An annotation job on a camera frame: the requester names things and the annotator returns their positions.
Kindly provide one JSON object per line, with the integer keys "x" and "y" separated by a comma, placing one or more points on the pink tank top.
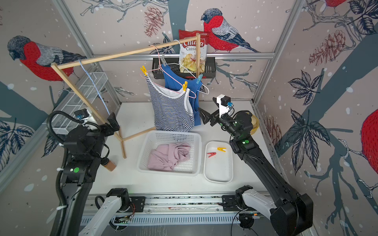
{"x": 166, "y": 156}

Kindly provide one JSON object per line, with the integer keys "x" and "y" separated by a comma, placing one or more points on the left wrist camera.
{"x": 82, "y": 115}

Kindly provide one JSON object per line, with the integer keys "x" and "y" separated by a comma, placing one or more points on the teal clothespin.
{"x": 199, "y": 78}

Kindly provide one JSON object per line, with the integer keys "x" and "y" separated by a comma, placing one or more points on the wooden clothes rack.
{"x": 120, "y": 73}

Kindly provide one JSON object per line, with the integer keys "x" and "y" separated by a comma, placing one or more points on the blue white striped tank top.
{"x": 172, "y": 109}

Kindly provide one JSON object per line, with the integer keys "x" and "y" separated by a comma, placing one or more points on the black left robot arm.
{"x": 82, "y": 158}

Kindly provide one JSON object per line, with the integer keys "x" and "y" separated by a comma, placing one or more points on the white perforated plastic basket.
{"x": 153, "y": 139}

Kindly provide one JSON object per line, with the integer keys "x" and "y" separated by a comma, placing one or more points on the yellow clothespin striped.
{"x": 143, "y": 69}
{"x": 185, "y": 86}

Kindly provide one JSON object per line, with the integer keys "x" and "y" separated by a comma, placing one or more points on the red clothespin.
{"x": 210, "y": 154}

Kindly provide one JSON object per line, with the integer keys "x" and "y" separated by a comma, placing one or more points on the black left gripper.
{"x": 113, "y": 123}

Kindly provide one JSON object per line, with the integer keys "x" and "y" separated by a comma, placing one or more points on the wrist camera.
{"x": 224, "y": 103}
{"x": 82, "y": 115}

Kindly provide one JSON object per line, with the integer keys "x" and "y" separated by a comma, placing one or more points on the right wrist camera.
{"x": 224, "y": 103}

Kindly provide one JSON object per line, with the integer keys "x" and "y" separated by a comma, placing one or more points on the yellow bowl with buns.
{"x": 255, "y": 122}

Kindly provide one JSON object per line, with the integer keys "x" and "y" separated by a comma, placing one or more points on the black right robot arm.
{"x": 289, "y": 212}

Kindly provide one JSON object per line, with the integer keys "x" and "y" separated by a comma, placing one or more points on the grey clothespin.
{"x": 163, "y": 60}

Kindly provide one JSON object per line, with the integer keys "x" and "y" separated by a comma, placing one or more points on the white wire hanger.
{"x": 186, "y": 70}

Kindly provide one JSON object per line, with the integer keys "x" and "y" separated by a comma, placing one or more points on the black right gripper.
{"x": 215, "y": 119}

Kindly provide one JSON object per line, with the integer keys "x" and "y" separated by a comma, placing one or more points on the cassava chips bag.
{"x": 188, "y": 50}

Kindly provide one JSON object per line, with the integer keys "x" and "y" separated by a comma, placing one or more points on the white plastic tray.
{"x": 218, "y": 168}

